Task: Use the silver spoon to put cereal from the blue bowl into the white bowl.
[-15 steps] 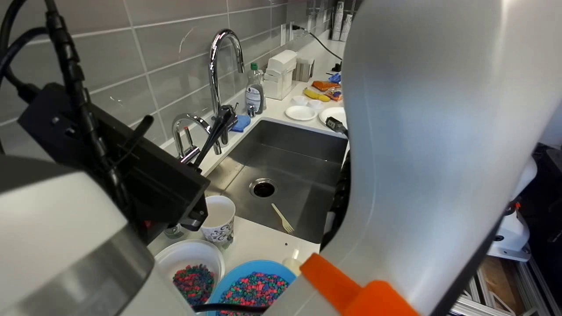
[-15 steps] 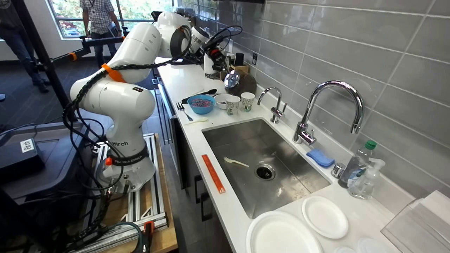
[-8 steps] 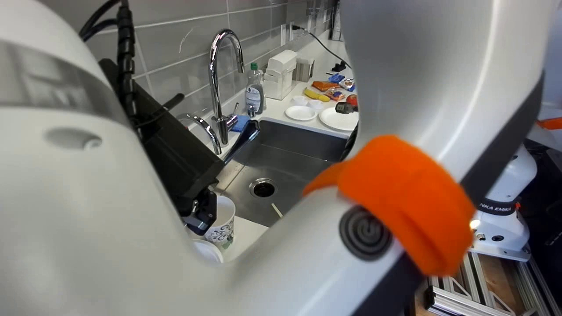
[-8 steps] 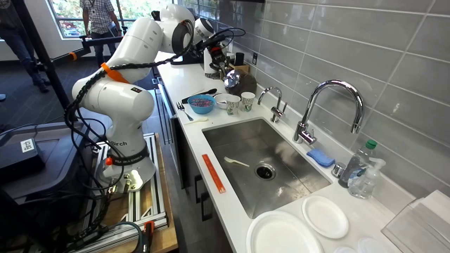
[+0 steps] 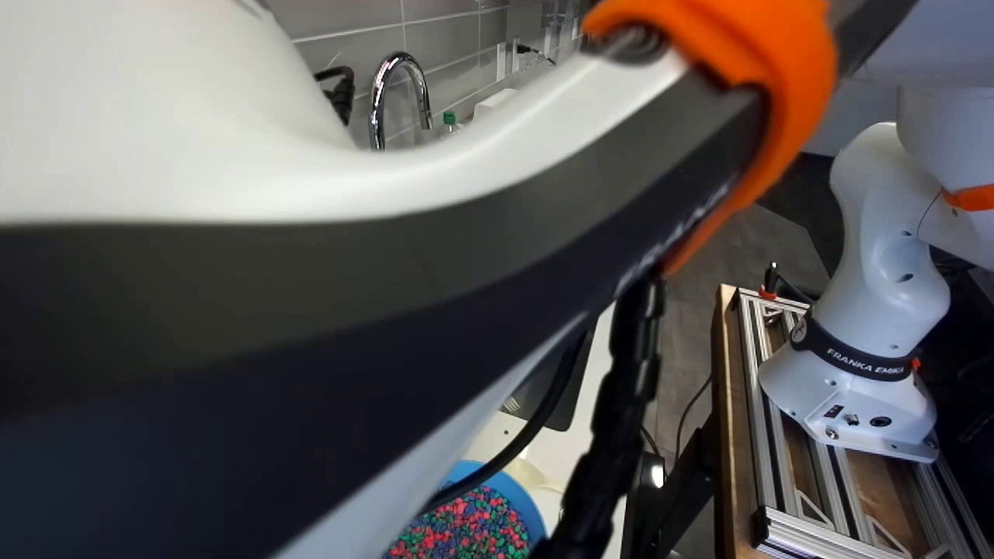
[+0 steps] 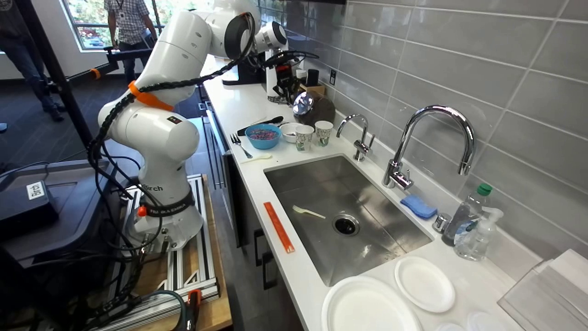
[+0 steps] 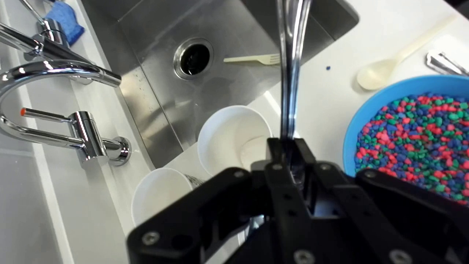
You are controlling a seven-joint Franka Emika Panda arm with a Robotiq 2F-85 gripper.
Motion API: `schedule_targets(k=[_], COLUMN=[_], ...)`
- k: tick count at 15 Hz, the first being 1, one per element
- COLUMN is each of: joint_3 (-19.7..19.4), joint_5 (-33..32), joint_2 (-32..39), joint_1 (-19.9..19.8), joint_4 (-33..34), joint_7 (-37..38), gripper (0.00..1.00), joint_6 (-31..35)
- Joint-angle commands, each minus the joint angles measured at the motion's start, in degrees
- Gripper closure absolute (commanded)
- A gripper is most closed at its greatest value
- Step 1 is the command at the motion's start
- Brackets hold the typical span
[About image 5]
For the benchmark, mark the chrome tap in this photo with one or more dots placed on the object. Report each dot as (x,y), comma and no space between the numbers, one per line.
(378,93)

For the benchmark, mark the heap of colourful cereal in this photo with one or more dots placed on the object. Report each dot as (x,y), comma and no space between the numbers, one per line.
(466,528)

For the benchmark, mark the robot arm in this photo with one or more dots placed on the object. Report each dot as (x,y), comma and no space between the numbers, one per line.
(171,124)

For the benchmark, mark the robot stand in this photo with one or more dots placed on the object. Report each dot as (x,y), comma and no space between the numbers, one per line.
(815,501)

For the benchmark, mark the white container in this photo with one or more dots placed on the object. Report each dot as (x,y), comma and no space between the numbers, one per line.
(494,102)

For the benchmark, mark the blue bowl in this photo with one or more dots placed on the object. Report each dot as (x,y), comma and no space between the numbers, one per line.
(530,503)

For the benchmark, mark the bottle with green cap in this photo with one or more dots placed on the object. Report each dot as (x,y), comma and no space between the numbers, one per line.
(449,124)

